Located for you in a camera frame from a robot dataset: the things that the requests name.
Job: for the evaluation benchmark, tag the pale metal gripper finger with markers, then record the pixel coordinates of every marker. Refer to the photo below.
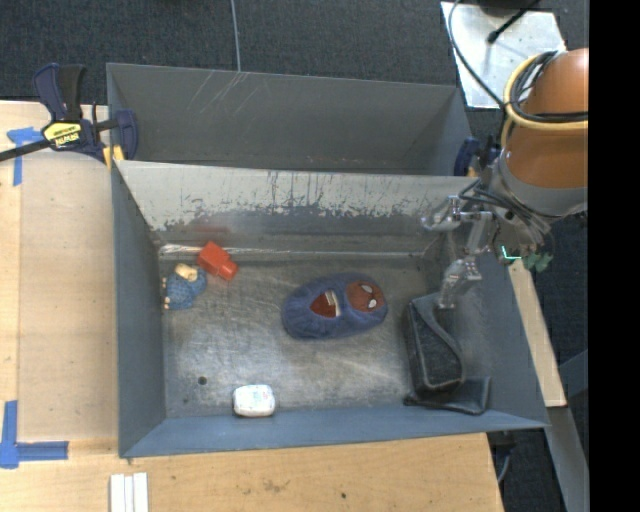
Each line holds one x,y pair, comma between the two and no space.
459,280
452,216

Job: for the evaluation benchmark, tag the dark grey cloth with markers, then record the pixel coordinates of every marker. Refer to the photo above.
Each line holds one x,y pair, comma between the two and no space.
435,355

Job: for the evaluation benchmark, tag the blue slipper with red face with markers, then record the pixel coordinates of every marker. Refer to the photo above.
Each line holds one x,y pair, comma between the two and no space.
305,312

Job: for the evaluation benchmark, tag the grey metal bin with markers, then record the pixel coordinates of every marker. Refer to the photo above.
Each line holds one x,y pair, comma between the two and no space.
300,370

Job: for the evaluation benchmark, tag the white packet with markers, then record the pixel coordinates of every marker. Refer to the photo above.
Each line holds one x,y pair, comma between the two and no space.
254,401

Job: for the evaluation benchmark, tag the red toy block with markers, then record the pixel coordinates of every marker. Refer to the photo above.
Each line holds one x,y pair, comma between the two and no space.
216,259

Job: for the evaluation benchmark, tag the blue toy animal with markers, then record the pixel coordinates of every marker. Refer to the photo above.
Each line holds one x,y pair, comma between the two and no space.
185,287

